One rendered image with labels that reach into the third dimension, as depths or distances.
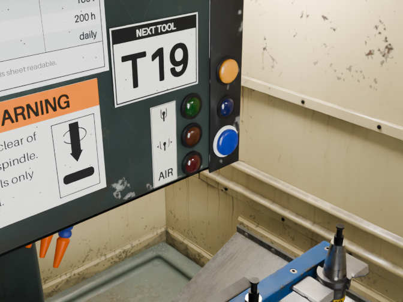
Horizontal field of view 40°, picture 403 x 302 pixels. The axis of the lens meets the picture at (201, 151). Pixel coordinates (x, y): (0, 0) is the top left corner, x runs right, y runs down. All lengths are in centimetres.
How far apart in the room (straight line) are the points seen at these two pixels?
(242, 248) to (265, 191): 22
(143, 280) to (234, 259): 43
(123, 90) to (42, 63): 8
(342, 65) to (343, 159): 24
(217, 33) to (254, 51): 98
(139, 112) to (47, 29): 12
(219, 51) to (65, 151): 19
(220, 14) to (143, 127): 13
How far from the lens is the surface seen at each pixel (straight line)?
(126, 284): 204
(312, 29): 140
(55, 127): 47
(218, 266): 176
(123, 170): 53
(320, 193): 152
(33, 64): 45
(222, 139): 59
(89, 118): 49
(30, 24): 44
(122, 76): 49
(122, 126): 51
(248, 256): 175
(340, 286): 105
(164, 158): 55
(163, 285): 203
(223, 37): 56
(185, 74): 54
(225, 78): 57
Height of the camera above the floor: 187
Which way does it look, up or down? 26 degrees down
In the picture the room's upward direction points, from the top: straight up
